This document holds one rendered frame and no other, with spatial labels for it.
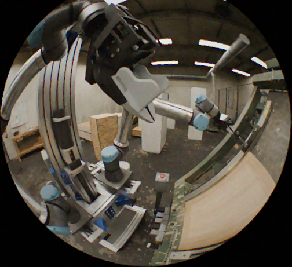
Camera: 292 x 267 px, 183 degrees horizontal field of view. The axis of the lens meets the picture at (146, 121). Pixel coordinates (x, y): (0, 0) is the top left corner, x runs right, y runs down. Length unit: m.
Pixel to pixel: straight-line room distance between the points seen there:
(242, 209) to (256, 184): 0.13
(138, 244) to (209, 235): 1.12
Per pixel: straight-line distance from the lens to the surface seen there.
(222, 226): 0.60
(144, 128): 2.78
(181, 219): 0.75
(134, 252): 1.61
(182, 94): 8.33
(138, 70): 0.16
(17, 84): 0.39
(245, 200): 0.58
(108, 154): 0.65
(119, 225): 1.46
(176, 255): 0.66
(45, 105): 0.57
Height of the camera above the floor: 1.59
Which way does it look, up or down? 13 degrees down
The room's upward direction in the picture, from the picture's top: straight up
